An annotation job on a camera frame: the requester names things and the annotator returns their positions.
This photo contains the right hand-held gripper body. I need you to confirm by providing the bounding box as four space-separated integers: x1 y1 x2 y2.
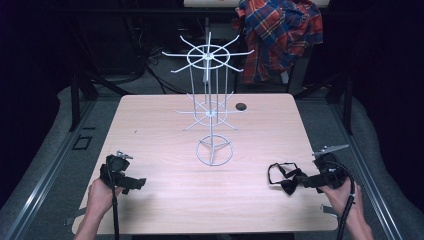
311 143 351 191

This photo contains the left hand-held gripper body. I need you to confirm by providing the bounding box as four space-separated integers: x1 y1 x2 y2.
99 150 134 190

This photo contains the black bow tie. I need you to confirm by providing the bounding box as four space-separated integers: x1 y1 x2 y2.
267 162 310 196

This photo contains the white wire display rack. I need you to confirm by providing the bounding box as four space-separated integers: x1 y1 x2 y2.
161 31 255 167

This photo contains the person's left hand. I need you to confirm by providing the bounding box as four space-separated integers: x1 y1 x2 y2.
86 177 125 218

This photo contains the person's right hand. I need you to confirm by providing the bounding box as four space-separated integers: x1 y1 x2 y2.
317 177 365 223

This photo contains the black metal stand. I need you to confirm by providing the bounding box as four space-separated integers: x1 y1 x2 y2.
292 71 355 136
67 68 132 133

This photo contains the red blue plaid shirt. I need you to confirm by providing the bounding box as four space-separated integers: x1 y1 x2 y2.
232 0 325 85

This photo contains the white panel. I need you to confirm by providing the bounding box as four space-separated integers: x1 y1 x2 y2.
182 0 242 8

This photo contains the grey table bracket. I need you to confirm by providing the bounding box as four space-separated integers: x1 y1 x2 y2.
320 203 338 217
62 207 88 227

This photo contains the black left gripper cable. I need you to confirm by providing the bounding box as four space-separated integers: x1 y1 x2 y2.
109 165 121 240

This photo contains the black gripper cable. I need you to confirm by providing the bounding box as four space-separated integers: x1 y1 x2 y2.
109 165 121 240
324 160 357 240

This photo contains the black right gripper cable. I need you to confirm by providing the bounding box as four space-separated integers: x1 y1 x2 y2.
324 160 357 240

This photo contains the aluminium floor rail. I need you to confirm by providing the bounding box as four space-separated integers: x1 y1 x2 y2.
328 99 406 240
0 98 98 240

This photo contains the black rectangular floor frame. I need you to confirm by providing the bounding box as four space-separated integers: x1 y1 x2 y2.
71 135 94 151

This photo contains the black floor cable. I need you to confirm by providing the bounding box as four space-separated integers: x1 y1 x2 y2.
143 61 189 95

